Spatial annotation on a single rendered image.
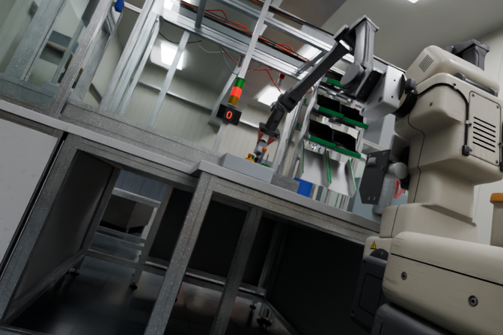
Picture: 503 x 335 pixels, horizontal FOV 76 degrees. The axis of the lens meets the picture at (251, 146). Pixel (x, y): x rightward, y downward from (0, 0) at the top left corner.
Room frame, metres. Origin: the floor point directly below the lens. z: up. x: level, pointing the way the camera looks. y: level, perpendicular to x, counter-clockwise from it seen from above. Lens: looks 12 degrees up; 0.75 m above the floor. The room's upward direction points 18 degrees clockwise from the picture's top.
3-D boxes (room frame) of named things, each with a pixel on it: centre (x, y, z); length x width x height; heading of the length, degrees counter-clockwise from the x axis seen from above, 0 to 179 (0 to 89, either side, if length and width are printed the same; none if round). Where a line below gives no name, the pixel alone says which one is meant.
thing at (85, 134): (1.98, 0.05, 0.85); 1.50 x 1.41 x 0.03; 103
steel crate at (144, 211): (4.88, 1.64, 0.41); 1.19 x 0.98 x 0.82; 3
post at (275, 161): (2.71, -0.24, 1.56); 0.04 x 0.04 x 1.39; 13
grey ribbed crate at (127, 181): (3.41, 1.01, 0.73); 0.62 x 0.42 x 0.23; 103
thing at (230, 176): (1.35, -0.25, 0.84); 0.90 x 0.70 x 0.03; 101
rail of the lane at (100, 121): (1.34, 0.19, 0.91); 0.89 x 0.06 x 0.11; 103
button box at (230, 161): (1.32, -0.01, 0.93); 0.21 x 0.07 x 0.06; 103
